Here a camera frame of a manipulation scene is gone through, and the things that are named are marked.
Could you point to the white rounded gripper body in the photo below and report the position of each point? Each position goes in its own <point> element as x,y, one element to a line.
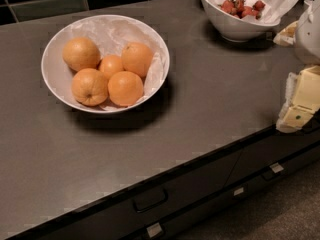
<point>309,35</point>

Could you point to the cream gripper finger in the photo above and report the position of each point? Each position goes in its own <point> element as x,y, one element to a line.
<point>302,99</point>
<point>286,36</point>

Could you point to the white bowl with strawberries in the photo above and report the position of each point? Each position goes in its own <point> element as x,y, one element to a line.
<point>239,29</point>

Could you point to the white paper liner in bowl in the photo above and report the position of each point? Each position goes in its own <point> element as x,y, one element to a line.
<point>111,33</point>

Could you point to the white bowl with oranges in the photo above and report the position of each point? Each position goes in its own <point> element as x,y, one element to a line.
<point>58,77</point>

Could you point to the red strawberries pile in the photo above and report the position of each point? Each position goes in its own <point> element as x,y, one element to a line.
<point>239,9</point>

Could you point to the white drawer label right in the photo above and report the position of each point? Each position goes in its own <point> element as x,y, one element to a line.
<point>276,168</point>

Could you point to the white drawer label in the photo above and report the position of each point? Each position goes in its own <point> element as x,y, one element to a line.
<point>276,168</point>
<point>154,230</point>
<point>238,191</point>

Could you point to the upper right drawer front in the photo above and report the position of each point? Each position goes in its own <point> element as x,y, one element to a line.
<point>269,147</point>

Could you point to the drawer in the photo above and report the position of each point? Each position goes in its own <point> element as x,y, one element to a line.
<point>120,216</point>
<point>283,206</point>
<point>269,147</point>

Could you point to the white drawer label middle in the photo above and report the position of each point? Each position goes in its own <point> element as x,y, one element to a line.
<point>238,191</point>

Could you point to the small orange in middle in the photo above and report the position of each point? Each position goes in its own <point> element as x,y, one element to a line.
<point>110,65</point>

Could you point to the lower drawer front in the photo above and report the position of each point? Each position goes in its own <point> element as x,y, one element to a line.
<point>283,206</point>

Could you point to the white drawer label left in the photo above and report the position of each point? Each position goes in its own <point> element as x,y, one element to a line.
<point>154,230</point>

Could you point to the upper left drawer front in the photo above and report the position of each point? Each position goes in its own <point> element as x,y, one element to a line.
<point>120,216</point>

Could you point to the black recessed drawer handle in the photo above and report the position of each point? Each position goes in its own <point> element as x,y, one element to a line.
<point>149,200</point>

